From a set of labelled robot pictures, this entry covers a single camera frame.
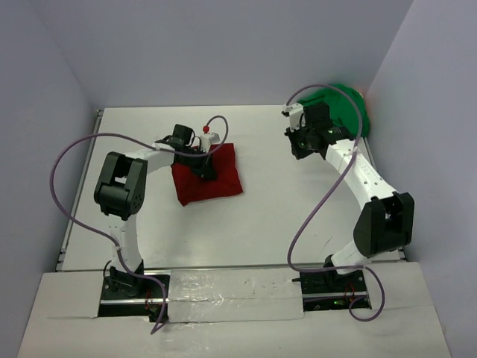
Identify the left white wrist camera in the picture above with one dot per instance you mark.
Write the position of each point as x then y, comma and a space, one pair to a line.
208, 139

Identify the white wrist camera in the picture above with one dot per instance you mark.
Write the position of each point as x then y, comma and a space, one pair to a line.
295, 115
208, 139

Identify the red t-shirt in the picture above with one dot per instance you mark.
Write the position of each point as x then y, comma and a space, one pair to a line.
191, 188

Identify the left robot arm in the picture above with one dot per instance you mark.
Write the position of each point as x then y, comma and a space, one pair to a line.
120, 191

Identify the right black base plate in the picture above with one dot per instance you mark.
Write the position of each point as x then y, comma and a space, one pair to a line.
331, 291

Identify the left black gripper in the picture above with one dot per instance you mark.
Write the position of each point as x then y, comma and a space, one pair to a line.
205, 168

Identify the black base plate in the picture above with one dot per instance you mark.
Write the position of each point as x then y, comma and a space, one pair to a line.
145, 301
331, 291

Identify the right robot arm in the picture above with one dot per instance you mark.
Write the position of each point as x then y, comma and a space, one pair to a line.
386, 220

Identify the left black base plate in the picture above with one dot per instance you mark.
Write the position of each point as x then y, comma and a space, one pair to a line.
145, 301

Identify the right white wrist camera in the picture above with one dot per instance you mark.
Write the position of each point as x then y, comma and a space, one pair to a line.
295, 115

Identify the silver taped cover panel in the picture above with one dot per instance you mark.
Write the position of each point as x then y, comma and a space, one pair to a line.
238, 294

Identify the green t-shirt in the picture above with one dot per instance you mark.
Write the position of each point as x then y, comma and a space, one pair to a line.
341, 111

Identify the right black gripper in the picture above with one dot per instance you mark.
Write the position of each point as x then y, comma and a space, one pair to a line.
299, 152

